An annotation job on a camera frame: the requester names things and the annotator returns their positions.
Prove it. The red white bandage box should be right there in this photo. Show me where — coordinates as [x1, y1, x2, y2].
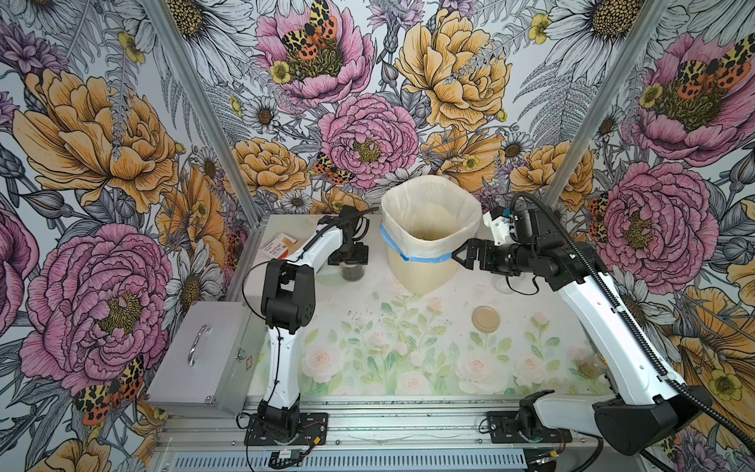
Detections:
[259, 232, 300, 260]

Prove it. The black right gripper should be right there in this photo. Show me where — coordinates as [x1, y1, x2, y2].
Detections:
[451, 237, 537, 278]

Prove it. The glass jar with tea leaves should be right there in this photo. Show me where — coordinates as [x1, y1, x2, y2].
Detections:
[493, 275, 533, 295]

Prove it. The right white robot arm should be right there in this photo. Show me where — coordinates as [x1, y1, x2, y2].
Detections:
[451, 193, 754, 456]

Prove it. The aluminium corner post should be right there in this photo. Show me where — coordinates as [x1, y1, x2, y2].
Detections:
[138, 0, 263, 228]
[544, 0, 670, 207]

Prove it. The small glass spice bottle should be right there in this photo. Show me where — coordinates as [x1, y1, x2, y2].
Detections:
[577, 353, 608, 380]

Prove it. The beige trash bin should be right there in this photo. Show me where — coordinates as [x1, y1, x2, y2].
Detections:
[385, 237, 459, 295]

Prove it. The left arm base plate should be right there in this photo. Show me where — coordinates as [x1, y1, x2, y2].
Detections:
[244, 412, 330, 446]

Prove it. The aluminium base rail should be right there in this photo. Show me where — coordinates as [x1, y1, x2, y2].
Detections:
[152, 396, 668, 472]

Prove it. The aluminium corner post right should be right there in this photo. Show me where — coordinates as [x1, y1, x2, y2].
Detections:
[544, 0, 670, 207]

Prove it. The aluminium corner post left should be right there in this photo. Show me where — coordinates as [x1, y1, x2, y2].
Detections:
[138, 0, 263, 228]

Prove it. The silver metal case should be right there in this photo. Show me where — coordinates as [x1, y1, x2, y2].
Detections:
[147, 301, 267, 418]

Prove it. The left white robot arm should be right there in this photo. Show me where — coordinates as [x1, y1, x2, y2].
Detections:
[247, 206, 378, 444]

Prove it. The beige jar lid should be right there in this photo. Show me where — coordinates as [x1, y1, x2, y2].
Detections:
[471, 306, 501, 334]

